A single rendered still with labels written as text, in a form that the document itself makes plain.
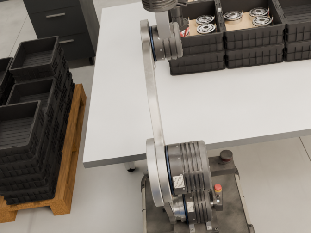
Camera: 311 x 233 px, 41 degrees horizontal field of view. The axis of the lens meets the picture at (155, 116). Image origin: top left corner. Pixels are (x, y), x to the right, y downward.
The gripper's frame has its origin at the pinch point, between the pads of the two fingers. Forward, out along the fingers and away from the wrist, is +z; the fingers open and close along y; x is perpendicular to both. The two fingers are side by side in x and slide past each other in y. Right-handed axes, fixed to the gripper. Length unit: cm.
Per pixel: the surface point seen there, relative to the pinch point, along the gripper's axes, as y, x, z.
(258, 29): -18.8, 35.5, -5.4
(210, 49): -3.5, 17.0, 3.0
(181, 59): 6.8, 5.6, 6.4
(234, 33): -11.0, 26.5, -4.8
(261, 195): 5, 52, 87
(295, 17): -53, 38, 4
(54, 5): -28, -160, 23
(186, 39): 4.5, 8.3, -4.9
